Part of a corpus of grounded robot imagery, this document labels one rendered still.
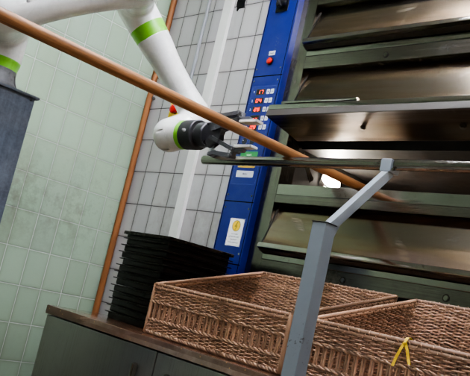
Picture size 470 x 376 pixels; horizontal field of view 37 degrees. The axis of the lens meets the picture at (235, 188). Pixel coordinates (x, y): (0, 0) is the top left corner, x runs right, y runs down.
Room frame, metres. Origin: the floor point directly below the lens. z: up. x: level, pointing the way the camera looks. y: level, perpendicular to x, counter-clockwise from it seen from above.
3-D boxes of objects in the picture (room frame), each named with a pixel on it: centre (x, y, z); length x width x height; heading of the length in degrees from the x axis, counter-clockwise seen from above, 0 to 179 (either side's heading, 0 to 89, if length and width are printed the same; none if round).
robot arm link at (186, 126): (2.08, 0.15, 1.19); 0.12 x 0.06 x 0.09; 135
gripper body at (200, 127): (2.03, 0.10, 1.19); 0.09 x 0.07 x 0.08; 45
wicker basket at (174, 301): (2.11, -0.18, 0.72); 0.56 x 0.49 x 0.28; 44
